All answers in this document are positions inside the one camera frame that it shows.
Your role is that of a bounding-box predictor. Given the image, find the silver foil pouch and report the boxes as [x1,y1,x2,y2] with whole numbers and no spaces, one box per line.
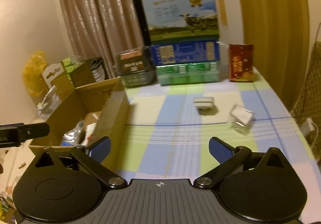
[61,120,84,146]

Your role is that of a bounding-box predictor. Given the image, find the crumpled silver white bag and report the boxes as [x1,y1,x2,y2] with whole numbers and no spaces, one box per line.
[37,85,61,121]

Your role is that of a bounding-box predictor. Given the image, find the clear wrapped white packet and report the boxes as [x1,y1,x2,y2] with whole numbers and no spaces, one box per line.
[229,104,255,135]

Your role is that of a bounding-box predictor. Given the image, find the large cardboard box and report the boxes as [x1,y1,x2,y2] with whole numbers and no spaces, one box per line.
[29,78,130,170]

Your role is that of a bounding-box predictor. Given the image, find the small white charger block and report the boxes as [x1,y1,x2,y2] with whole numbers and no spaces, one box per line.
[193,97,214,115]

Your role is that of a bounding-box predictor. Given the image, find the yellow plastic bag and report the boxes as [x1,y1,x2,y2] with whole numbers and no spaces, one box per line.
[22,51,48,97]

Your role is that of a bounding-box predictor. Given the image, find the checkered tablecloth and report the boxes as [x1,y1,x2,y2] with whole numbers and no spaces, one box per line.
[116,74,320,223]

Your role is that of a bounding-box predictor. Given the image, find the green tissue packs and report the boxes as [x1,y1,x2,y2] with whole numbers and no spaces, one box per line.
[61,55,83,81]

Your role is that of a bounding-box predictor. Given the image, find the brown cardboard carton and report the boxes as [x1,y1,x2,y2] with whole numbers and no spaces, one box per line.
[51,57,108,88]

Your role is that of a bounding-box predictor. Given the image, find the green shrink-wrapped drink pack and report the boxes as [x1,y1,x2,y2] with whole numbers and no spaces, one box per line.
[156,61,220,86]

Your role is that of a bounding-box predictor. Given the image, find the dark packaged bowl set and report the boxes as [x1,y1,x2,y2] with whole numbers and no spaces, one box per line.
[115,46,156,88]

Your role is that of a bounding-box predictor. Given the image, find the red gift box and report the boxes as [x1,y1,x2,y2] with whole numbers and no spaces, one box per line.
[229,44,254,83]

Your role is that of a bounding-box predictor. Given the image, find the blue milk carton case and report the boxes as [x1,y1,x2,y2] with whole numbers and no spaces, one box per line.
[150,40,220,66]

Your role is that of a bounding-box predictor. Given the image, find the milk carton box cow picture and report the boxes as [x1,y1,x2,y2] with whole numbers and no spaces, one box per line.
[142,0,219,45]

